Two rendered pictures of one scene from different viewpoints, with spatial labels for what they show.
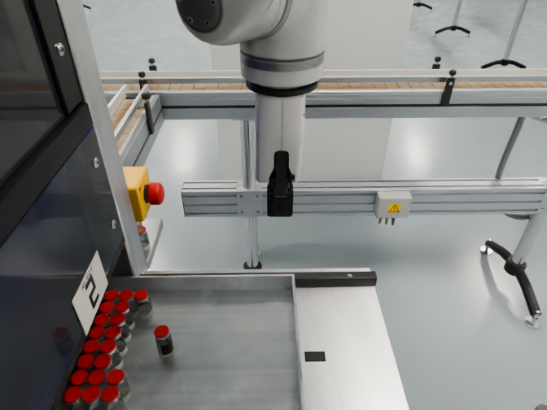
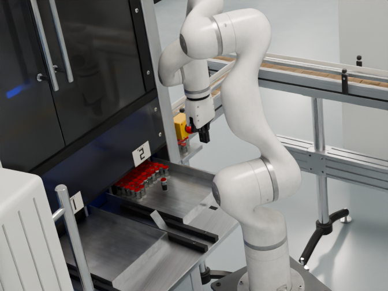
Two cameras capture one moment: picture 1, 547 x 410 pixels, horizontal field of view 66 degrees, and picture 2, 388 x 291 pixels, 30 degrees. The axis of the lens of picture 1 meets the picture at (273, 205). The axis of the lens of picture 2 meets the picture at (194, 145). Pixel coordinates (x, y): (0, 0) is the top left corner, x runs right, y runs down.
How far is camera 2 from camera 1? 196 cm
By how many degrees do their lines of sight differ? 36
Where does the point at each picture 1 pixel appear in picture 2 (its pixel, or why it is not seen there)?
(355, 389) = (216, 220)
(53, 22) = (147, 64)
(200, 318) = (185, 184)
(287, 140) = (191, 114)
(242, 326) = (197, 191)
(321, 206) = (372, 179)
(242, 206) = (310, 164)
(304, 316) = not seen: hidden behind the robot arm
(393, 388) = (229, 224)
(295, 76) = (192, 95)
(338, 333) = not seen: hidden behind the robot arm
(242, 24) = (166, 84)
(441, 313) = not seen: outside the picture
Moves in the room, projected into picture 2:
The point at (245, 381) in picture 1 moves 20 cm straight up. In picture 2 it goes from (183, 205) to (174, 155)
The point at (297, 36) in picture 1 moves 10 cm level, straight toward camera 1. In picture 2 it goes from (191, 85) to (169, 99)
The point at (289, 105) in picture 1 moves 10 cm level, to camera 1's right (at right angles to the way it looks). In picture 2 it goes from (191, 103) to (217, 109)
